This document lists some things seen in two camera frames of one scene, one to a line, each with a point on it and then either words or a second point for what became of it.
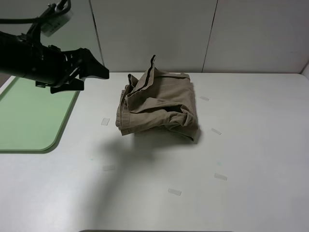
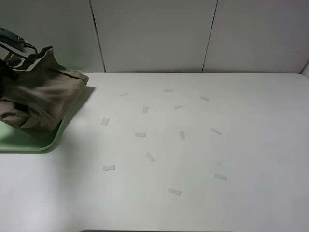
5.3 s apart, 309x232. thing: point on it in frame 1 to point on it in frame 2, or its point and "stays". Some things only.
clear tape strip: (105, 121) stays
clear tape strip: (222, 177) stays
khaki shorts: (159, 101) to (42, 93)
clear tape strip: (107, 167) stays
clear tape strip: (216, 131) stays
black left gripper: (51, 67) to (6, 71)
